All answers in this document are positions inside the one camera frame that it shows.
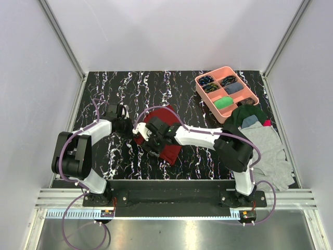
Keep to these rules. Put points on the blue rolled cloth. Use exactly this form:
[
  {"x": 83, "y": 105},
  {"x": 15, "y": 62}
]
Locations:
[{"x": 233, "y": 88}]

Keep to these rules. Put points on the pink compartment tray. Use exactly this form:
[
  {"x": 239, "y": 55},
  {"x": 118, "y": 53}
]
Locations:
[{"x": 222, "y": 91}]

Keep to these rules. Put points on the dark green cloth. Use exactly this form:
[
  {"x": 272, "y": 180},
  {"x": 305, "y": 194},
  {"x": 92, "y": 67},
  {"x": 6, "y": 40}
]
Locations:
[{"x": 235, "y": 121}]

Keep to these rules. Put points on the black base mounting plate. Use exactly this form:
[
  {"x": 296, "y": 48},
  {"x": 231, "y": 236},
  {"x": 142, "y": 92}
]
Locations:
[{"x": 175, "y": 199}]

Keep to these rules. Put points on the red cloth napkin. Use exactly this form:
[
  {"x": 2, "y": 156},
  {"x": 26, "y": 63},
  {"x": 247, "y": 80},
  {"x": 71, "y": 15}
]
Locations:
[{"x": 170, "y": 152}]

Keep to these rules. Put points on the grey cloth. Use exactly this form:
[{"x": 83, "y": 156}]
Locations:
[{"x": 273, "y": 166}]

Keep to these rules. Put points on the magenta cloth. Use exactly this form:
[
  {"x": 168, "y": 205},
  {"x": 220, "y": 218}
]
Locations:
[{"x": 267, "y": 123}]

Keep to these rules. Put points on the right aluminium frame post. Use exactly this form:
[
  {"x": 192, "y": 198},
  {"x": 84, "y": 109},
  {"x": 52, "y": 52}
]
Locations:
[{"x": 304, "y": 5}]

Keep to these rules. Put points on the left aluminium frame post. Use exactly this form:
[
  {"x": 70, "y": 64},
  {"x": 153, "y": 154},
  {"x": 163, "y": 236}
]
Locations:
[{"x": 49, "y": 14}]

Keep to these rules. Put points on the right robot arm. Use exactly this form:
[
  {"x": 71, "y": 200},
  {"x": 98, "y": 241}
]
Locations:
[{"x": 235, "y": 151}]

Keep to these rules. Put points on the aluminium frame post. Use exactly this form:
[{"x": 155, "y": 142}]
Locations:
[
  {"x": 49, "y": 14},
  {"x": 304, "y": 5}
]

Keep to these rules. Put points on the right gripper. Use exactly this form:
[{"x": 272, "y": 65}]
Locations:
[{"x": 148, "y": 146}]

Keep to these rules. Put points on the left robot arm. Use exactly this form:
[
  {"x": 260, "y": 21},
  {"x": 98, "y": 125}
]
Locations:
[{"x": 72, "y": 158}]

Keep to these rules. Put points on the green rolled cloth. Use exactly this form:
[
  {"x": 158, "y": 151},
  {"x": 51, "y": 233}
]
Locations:
[{"x": 223, "y": 102}]

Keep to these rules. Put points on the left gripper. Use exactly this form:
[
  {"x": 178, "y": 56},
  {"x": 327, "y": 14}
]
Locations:
[{"x": 128, "y": 134}]

